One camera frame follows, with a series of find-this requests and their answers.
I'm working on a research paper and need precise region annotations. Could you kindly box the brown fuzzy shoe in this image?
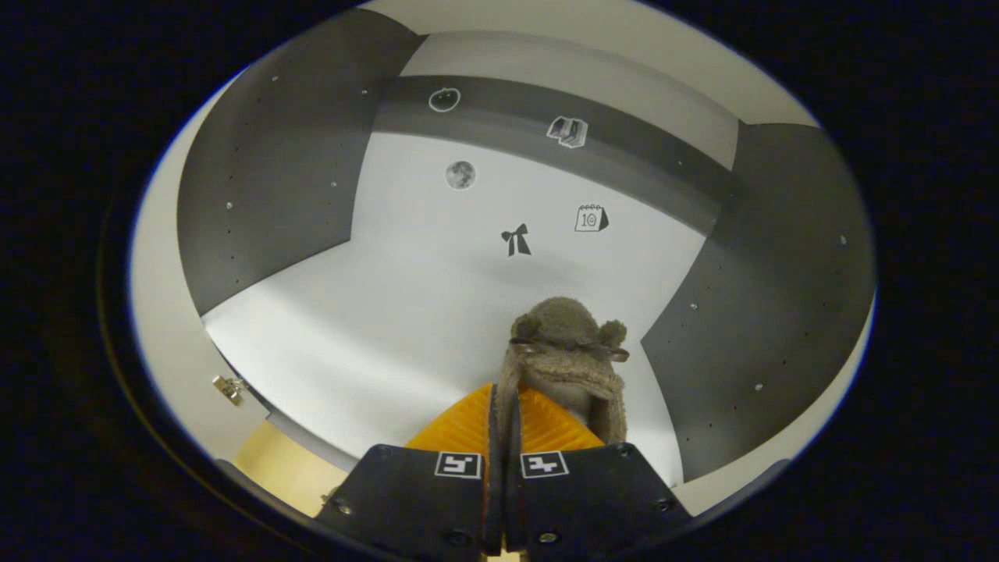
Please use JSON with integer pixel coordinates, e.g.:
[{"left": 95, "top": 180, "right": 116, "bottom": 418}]
[{"left": 494, "top": 297, "right": 630, "bottom": 452}]

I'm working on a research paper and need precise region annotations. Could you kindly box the white shoe cabinet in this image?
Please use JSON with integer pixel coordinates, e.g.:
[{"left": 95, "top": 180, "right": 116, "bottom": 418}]
[{"left": 129, "top": 0, "right": 876, "bottom": 518}]

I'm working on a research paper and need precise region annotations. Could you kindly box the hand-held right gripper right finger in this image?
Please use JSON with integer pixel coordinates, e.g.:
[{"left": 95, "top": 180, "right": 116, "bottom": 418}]
[{"left": 503, "top": 388, "right": 695, "bottom": 557}]

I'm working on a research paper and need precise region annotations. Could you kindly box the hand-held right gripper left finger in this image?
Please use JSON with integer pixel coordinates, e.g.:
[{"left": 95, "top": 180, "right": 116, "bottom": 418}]
[{"left": 316, "top": 382, "right": 504, "bottom": 560}]

